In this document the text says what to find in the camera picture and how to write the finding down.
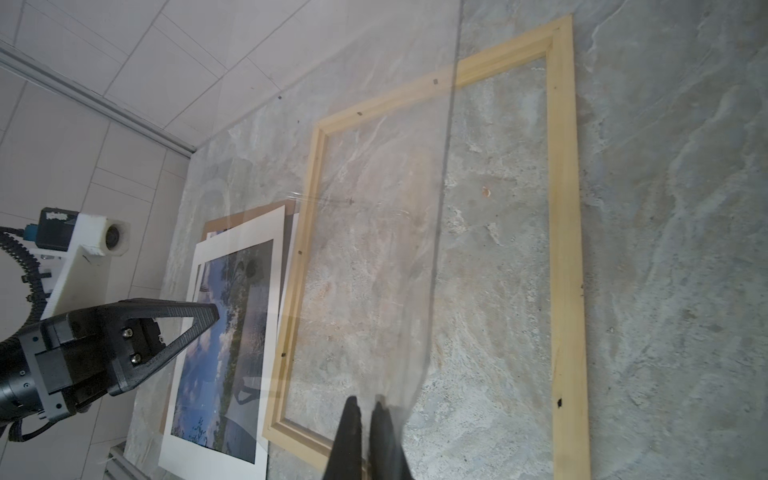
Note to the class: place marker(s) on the brown cardboard backing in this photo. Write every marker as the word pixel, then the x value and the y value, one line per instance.
pixel 217 226

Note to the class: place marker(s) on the aluminium corner post left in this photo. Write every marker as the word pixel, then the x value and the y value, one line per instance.
pixel 22 65

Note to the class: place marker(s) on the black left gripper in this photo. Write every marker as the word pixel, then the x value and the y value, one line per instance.
pixel 59 368

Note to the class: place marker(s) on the clear acrylic sheet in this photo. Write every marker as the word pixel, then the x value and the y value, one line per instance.
pixel 356 135

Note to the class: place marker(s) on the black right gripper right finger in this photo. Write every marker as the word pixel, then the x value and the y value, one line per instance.
pixel 387 459

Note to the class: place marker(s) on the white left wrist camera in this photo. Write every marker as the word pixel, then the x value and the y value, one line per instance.
pixel 75 251

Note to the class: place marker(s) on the light wooden picture frame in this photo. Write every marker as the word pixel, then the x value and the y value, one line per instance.
pixel 553 41

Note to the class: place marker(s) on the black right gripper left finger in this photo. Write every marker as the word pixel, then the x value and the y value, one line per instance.
pixel 345 461

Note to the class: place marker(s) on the white mat board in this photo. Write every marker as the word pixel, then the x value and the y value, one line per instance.
pixel 188 460

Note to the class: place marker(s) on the landscape photo print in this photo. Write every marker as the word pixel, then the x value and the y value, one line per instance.
pixel 219 393

